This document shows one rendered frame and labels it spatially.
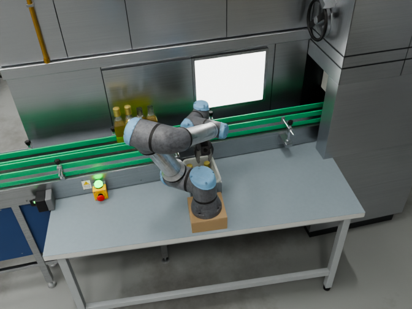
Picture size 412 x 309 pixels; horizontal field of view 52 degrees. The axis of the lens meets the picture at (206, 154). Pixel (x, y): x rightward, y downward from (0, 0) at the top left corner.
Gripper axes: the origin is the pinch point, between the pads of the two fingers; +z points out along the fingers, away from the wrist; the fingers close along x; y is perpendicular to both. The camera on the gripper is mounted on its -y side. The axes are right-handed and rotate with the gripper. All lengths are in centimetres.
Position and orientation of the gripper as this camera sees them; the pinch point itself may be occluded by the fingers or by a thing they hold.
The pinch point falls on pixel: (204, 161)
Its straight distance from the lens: 222.4
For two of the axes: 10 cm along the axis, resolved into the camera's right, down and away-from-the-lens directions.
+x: -9.7, 1.7, -1.6
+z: 0.3, 7.7, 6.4
